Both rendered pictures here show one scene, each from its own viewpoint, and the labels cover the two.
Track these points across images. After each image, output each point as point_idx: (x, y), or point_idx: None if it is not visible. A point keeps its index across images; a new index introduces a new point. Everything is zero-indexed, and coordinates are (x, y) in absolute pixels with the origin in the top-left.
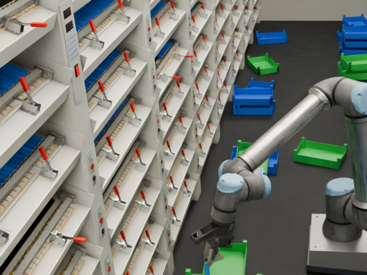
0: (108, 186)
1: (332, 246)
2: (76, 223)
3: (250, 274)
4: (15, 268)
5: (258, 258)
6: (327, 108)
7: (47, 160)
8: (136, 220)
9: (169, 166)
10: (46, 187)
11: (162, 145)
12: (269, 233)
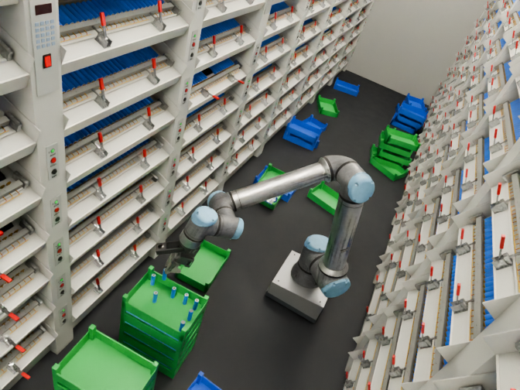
0: (98, 174)
1: (291, 285)
2: (13, 209)
3: (220, 278)
4: None
5: (234, 267)
6: (327, 181)
7: None
8: (126, 208)
9: (185, 169)
10: None
11: (179, 151)
12: (254, 249)
